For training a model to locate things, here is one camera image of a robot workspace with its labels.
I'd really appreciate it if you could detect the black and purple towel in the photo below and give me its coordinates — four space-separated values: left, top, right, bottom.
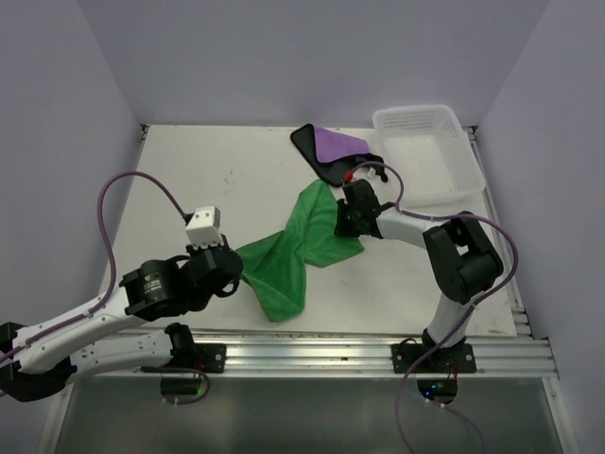
289 124 384 187

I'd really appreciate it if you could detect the green microfiber towel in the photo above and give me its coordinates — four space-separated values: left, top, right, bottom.
236 180 364 323

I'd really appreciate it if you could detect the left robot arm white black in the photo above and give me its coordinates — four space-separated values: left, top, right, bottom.
1 245 243 402

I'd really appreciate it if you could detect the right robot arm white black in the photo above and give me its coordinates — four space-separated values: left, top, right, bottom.
335 180 504 372

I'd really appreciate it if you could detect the white plastic basket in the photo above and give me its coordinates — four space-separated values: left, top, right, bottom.
372 104 486 207

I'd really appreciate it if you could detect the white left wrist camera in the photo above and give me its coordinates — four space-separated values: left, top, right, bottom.
185 205 224 249

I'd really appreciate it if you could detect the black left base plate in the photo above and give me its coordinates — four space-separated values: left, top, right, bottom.
193 343 227 374

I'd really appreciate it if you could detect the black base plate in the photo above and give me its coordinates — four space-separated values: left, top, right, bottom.
193 343 227 374
390 341 477 375

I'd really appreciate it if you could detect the aluminium mounting rail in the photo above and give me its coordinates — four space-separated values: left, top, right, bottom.
131 333 559 379

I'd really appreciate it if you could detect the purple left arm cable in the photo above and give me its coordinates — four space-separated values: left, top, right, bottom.
0 170 195 365

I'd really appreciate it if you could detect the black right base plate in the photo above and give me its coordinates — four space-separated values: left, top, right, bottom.
390 341 477 375

